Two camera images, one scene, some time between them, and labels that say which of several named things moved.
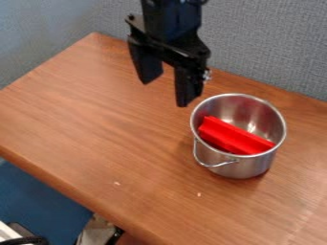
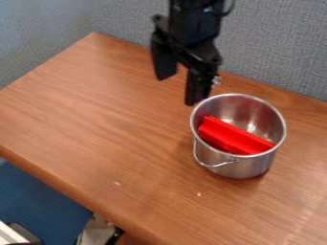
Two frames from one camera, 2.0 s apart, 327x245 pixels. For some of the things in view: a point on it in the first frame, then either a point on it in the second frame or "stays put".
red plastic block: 231,138 stays put
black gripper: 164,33 -> 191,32
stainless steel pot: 256,115 stays put
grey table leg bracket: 100,233 stays put
